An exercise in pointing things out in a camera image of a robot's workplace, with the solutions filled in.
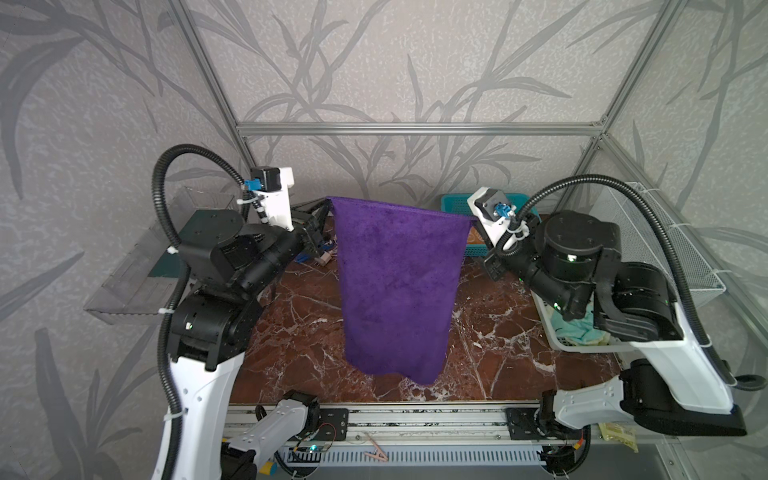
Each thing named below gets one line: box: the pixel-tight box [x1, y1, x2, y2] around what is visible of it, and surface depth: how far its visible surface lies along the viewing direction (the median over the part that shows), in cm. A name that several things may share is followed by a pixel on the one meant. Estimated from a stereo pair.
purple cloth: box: [326, 198, 475, 385], surface depth 57 cm
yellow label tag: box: [598, 423, 639, 453], surface depth 72 cm
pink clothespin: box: [364, 437, 388, 462], surface depth 71 cm
